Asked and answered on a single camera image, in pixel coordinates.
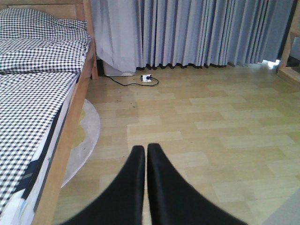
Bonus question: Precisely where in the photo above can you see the black white checkered bedding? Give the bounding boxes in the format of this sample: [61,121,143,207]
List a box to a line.
[0,7,91,209]

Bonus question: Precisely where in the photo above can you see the grey round rug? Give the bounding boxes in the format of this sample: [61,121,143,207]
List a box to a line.
[61,99,101,187]

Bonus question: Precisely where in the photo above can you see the floor power outlet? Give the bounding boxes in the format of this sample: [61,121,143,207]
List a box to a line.
[140,75,152,83]

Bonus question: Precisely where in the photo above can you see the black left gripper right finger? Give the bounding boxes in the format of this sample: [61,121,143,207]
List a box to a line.
[147,143,245,225]

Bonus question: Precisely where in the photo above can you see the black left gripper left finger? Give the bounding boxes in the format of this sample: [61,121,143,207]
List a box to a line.
[63,145,145,225]

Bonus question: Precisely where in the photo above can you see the grey pleated curtain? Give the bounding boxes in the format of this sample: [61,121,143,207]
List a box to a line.
[91,0,293,72]

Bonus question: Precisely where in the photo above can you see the wooden desk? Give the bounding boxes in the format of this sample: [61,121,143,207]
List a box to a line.
[277,0,300,87]

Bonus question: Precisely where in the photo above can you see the wooden bed frame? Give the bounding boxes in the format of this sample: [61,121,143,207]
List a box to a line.
[0,0,98,225]

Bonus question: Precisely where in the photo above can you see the black outlet power cord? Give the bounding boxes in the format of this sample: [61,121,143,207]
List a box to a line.
[104,74,159,87]

